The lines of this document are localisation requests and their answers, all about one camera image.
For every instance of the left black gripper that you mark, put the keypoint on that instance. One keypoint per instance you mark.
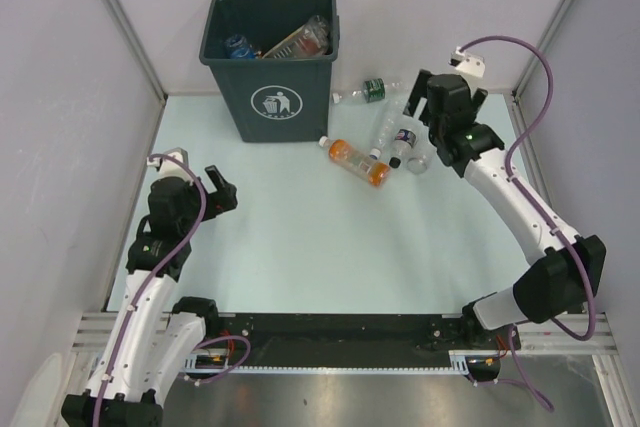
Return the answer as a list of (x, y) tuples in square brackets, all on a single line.
[(222, 199)]

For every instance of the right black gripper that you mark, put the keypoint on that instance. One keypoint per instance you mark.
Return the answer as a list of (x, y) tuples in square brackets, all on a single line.
[(420, 90)]

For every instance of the clear cup silver base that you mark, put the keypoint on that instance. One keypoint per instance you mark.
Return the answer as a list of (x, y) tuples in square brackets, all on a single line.
[(420, 158)]

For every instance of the orange tea bottle white cap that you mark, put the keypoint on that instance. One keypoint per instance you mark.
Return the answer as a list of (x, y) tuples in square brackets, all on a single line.
[(343, 154)]

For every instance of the large clear bottle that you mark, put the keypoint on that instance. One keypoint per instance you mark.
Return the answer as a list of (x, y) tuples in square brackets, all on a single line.
[(309, 40)]

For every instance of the blue label water bottle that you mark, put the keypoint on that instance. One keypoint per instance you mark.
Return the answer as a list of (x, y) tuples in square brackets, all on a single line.
[(238, 47)]

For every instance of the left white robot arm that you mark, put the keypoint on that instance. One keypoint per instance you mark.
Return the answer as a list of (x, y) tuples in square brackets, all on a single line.
[(138, 367)]

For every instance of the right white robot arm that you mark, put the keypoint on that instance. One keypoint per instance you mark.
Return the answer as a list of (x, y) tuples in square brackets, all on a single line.
[(565, 267)]

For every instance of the dark green plastic bin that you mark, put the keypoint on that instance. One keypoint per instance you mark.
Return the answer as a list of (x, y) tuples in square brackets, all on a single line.
[(271, 100)]

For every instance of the clear bottle white cap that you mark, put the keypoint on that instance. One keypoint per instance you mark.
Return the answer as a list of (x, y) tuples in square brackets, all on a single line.
[(384, 127)]

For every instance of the green label clear bottle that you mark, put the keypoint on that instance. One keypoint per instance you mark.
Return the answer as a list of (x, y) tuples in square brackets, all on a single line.
[(371, 90)]

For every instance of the pepsi label clear bottle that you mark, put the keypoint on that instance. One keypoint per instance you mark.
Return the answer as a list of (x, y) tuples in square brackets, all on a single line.
[(404, 141)]

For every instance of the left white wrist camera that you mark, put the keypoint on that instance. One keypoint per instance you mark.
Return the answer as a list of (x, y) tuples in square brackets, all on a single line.
[(171, 164)]

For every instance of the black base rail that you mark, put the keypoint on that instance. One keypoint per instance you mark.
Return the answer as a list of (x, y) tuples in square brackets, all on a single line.
[(359, 341)]

